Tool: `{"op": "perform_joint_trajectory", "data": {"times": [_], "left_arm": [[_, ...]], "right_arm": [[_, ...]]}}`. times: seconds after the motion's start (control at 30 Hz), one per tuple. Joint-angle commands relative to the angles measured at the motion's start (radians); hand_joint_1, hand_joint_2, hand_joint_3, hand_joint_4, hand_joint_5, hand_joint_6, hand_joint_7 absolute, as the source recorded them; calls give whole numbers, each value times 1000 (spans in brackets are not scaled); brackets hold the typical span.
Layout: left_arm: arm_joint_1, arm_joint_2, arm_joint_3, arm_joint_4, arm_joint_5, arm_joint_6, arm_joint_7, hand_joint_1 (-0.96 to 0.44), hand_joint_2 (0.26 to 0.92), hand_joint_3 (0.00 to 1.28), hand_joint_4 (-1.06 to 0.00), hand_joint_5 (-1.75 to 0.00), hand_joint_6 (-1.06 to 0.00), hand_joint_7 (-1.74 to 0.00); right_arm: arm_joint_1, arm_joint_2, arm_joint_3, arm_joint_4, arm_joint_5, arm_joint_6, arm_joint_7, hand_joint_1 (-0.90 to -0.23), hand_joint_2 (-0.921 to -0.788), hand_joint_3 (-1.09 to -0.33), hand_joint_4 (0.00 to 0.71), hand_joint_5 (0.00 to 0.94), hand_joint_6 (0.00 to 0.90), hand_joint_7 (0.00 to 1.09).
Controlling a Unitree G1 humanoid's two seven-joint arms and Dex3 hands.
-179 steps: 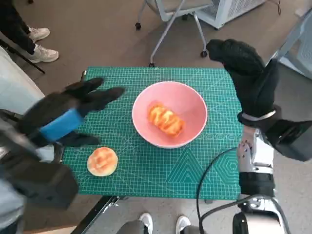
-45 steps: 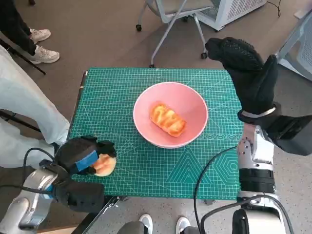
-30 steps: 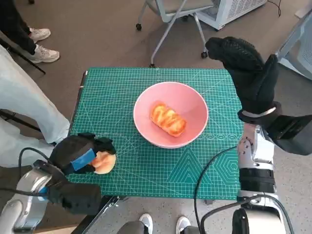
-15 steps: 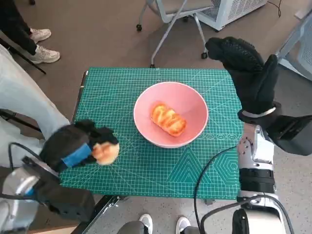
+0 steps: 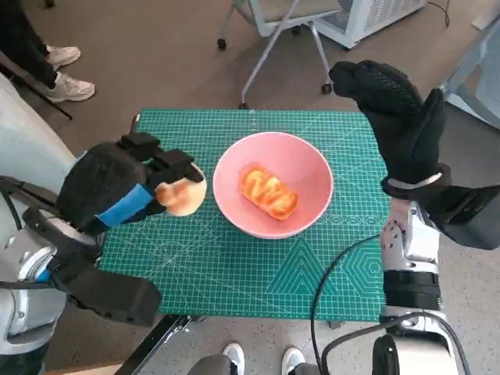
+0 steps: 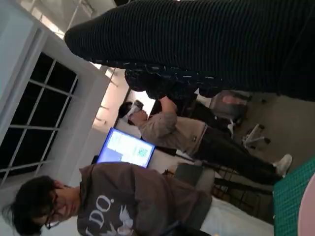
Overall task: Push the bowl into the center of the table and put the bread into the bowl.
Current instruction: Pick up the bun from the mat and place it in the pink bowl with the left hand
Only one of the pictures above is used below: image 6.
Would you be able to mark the white VR headset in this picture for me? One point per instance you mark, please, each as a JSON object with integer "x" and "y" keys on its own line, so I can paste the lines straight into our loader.
{"x": 135, "y": 108}

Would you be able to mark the green cutting mat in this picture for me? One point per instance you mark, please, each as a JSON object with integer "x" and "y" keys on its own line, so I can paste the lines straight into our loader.
{"x": 288, "y": 201}

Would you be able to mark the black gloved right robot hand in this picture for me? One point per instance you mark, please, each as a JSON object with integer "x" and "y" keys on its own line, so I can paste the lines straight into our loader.
{"x": 197, "y": 44}

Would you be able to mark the lit computer monitor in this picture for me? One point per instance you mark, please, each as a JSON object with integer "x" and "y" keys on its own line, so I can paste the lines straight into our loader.
{"x": 123, "y": 147}

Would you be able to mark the person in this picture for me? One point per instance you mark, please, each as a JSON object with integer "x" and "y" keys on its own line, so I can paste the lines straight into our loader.
{"x": 167, "y": 132}
{"x": 135, "y": 196}

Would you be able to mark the grey swivel chair white base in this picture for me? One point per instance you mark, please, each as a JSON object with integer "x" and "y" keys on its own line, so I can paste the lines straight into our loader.
{"x": 229, "y": 105}

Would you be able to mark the pink bowl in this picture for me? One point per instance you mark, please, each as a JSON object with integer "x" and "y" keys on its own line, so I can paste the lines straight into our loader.
{"x": 310, "y": 211}

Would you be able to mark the dark window with white bars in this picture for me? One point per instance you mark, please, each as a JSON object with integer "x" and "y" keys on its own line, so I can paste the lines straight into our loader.
{"x": 37, "y": 110}

